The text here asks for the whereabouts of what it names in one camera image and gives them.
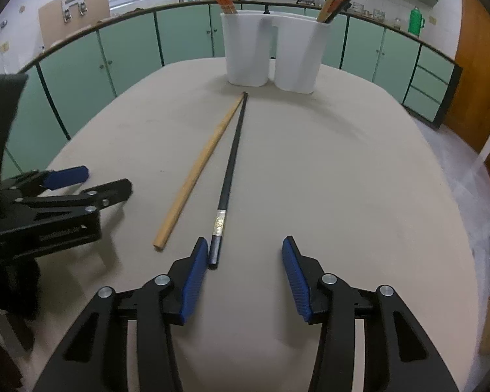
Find cardboard panel with device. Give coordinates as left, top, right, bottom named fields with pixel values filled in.
left=39, top=0, right=110, bottom=49

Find white double utensil holder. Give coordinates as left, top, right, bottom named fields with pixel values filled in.
left=220, top=11, right=331, bottom=95

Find green lower cabinets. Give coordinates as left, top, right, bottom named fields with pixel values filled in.
left=2, top=3, right=462, bottom=178

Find brown wooden door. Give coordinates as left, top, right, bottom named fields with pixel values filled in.
left=444, top=0, right=490, bottom=152

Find green thermos flask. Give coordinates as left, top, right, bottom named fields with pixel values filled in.
left=408, top=6, right=425, bottom=37

